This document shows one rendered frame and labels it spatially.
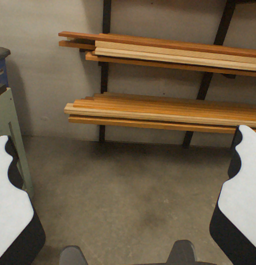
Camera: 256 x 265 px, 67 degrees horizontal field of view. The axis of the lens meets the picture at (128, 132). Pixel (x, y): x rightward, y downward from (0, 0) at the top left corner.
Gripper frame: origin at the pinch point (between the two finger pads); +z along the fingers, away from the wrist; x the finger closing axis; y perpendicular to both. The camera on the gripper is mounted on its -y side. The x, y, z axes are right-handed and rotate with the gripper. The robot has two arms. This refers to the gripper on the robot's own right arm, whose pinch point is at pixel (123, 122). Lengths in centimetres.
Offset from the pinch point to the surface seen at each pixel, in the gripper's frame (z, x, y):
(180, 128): 128, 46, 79
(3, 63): 158, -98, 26
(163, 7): 178, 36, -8
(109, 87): 177, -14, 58
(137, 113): 131, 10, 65
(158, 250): 55, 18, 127
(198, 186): 112, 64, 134
